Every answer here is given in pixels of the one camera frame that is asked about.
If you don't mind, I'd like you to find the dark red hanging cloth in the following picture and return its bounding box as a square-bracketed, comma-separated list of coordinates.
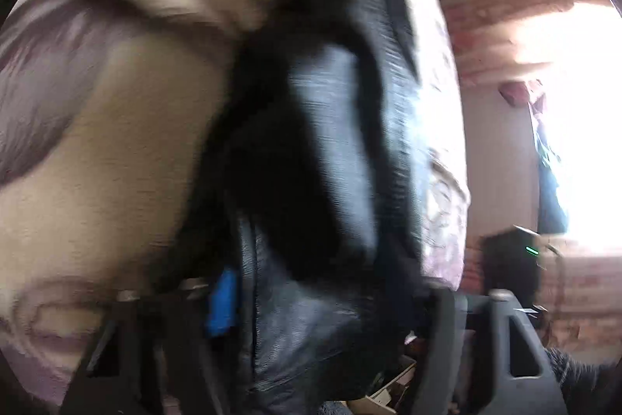
[498, 79, 544, 109]

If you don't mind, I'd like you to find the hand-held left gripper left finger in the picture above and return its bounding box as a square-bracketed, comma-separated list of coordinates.
[57, 268, 240, 415]

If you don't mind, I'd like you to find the cardboard box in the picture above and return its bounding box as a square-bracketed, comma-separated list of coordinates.
[347, 354, 419, 415]

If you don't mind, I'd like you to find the pink cream floral blanket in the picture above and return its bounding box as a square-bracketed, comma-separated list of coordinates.
[0, 0, 471, 411]

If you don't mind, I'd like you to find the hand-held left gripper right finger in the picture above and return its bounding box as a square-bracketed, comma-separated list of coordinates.
[411, 286, 568, 415]

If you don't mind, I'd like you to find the black box with green light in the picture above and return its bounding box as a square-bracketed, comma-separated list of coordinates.
[480, 224, 544, 316]

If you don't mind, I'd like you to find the blue hanging cloth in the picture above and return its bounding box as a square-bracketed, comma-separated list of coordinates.
[533, 101, 570, 236]

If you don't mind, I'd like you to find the black leather jacket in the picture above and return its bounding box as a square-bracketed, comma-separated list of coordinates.
[158, 0, 435, 408]

